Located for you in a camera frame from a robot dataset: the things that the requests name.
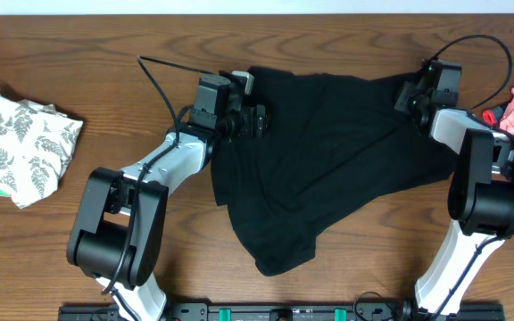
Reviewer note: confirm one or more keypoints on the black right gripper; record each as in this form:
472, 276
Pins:
406, 91

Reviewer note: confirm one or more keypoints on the black t-shirt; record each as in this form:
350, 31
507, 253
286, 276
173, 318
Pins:
333, 144

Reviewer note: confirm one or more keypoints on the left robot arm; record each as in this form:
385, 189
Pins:
117, 234

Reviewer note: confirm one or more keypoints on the white fern-print fabric bag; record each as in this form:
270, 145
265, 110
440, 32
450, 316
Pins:
37, 144

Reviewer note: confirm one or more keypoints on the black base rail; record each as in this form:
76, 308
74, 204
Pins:
370, 309

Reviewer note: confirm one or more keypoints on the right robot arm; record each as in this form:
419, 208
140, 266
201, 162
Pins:
480, 198

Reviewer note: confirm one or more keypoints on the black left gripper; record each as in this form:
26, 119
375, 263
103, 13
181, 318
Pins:
246, 130

